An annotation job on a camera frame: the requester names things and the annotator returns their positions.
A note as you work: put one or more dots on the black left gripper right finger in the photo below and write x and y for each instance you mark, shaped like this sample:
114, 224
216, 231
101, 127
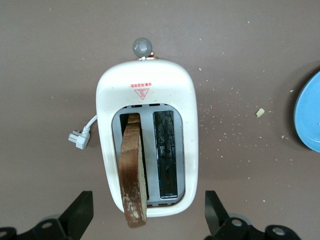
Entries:
225, 225

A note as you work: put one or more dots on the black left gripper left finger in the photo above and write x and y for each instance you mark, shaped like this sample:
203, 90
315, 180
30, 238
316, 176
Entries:
70, 220

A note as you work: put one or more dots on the toasted bread slice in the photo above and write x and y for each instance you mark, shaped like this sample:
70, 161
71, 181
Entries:
130, 162

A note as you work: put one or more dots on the blue plate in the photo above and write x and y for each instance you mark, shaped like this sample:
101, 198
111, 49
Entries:
311, 115

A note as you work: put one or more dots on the bread crumb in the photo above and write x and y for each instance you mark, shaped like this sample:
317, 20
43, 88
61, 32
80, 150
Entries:
260, 112

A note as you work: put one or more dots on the white two-slot toaster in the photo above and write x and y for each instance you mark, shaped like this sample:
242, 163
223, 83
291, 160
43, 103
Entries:
175, 87

